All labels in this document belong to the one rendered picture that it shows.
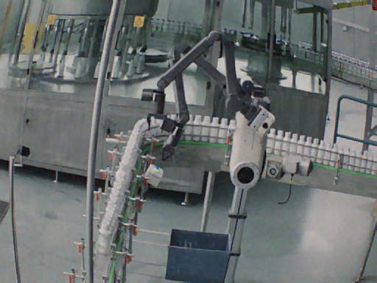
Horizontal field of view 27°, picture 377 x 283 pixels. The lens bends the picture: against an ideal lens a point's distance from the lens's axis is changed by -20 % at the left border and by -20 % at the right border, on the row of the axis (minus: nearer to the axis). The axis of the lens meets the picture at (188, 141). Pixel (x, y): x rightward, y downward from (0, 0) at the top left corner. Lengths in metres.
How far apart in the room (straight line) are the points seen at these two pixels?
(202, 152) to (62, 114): 2.16
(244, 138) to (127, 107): 3.33
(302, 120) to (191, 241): 5.56
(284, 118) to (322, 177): 3.87
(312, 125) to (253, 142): 5.25
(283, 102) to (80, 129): 2.75
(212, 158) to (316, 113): 3.83
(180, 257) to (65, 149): 4.03
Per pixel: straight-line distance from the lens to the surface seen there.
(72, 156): 8.46
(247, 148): 5.09
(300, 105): 10.23
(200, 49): 4.86
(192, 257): 4.57
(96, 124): 2.36
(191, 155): 6.57
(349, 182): 6.40
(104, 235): 4.09
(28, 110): 8.45
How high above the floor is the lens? 2.49
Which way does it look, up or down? 13 degrees down
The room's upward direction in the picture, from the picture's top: 7 degrees clockwise
